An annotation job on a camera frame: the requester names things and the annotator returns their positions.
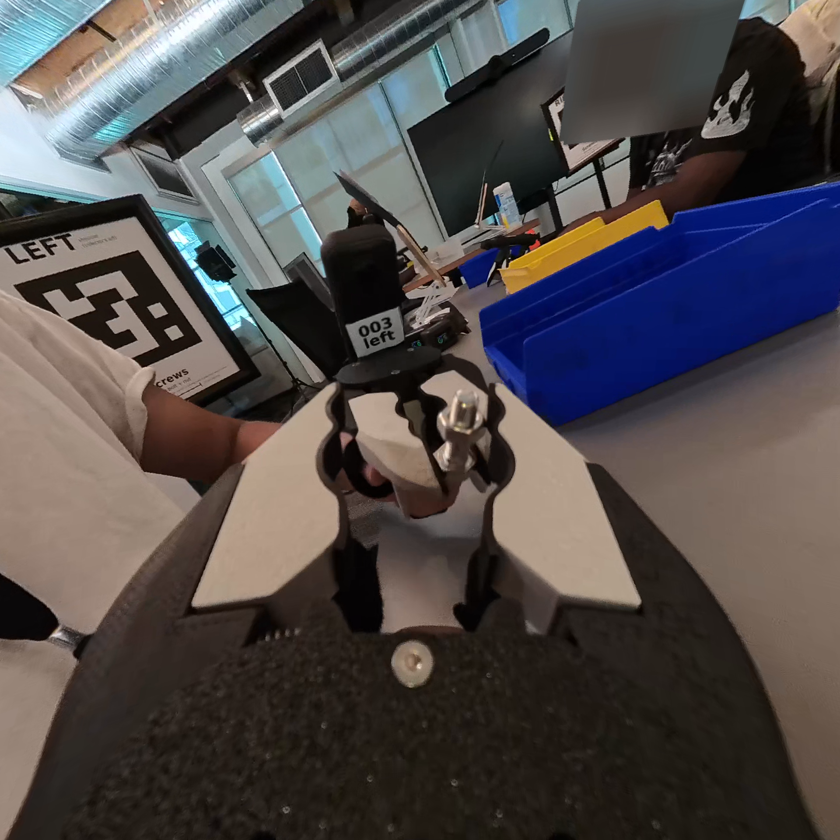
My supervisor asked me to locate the white folding stand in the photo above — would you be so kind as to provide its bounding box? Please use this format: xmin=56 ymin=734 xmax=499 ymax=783
xmin=408 ymin=285 xmax=462 ymax=329

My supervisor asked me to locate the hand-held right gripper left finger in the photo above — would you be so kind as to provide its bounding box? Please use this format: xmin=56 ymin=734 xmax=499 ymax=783
xmin=190 ymin=382 xmax=352 ymax=634

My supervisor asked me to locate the black video bar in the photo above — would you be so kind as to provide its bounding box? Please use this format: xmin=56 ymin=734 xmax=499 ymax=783
xmin=444 ymin=28 xmax=551 ymax=104

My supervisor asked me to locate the grey desk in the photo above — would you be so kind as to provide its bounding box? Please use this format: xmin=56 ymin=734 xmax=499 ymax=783
xmin=354 ymin=276 xmax=840 ymax=840

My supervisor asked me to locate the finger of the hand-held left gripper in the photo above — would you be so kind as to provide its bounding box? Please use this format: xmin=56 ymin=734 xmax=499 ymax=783
xmin=402 ymin=397 xmax=494 ymax=493
xmin=346 ymin=392 xmax=455 ymax=521

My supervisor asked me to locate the framed marker poster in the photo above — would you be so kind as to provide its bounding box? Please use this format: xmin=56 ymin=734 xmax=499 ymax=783
xmin=540 ymin=85 xmax=627 ymax=177
xmin=0 ymin=193 xmax=261 ymax=404

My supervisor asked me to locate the black badge reel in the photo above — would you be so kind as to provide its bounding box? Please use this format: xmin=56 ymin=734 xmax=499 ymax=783
xmin=0 ymin=574 xmax=89 ymax=657

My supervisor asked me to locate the small tilted black screen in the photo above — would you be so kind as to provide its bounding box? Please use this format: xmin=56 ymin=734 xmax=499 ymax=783
xmin=333 ymin=169 xmax=447 ymax=286

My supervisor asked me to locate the person's left forearm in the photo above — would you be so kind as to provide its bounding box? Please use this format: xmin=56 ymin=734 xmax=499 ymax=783
xmin=141 ymin=384 xmax=284 ymax=475

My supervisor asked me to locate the blue plastic bin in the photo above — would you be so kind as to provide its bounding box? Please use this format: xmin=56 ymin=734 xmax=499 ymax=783
xmin=479 ymin=180 xmax=840 ymax=427

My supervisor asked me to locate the silver air duct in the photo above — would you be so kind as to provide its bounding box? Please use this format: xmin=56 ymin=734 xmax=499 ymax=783
xmin=46 ymin=0 xmax=349 ymax=158
xmin=236 ymin=0 xmax=500 ymax=147
xmin=0 ymin=0 xmax=116 ymax=86

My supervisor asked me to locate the cream jacket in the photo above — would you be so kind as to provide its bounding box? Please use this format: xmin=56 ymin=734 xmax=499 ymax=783
xmin=781 ymin=0 xmax=840 ymax=86

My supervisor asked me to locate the small black device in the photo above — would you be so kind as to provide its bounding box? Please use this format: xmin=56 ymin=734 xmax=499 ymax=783
xmin=403 ymin=308 xmax=470 ymax=352

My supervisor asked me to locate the large black screen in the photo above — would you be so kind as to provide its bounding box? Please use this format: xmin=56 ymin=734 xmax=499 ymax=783
xmin=407 ymin=33 xmax=572 ymax=240

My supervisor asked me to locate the silver hex nut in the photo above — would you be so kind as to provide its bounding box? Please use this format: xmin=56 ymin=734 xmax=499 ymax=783
xmin=440 ymin=409 xmax=487 ymax=442

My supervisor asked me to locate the person's white shirt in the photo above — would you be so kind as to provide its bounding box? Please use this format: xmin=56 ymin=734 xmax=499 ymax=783
xmin=0 ymin=289 xmax=201 ymax=834

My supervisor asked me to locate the person's left hand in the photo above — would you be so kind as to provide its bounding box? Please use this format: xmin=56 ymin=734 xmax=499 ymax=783
xmin=354 ymin=446 xmax=398 ymax=505

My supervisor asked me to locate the black studio light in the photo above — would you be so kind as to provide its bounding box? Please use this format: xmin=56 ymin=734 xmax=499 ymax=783
xmin=195 ymin=241 xmax=237 ymax=282

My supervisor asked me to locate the white air vent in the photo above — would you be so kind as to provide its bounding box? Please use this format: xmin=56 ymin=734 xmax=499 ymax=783
xmin=262 ymin=39 xmax=341 ymax=120

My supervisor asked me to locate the yellow plastic bin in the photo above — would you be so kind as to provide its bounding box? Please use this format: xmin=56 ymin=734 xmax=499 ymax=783
xmin=500 ymin=199 xmax=670 ymax=295

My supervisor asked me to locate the black chair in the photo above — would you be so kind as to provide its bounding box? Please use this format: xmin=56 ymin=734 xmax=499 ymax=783
xmin=246 ymin=252 xmax=349 ymax=382

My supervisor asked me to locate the small blue bin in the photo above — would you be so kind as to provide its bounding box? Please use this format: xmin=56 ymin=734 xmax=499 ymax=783
xmin=458 ymin=248 xmax=503 ymax=290

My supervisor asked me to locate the silver hex bolt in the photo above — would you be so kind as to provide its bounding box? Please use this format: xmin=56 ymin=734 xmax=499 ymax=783
xmin=435 ymin=389 xmax=487 ymax=475

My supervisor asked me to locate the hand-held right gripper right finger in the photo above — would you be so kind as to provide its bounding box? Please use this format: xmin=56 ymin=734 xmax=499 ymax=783
xmin=459 ymin=382 xmax=643 ymax=636

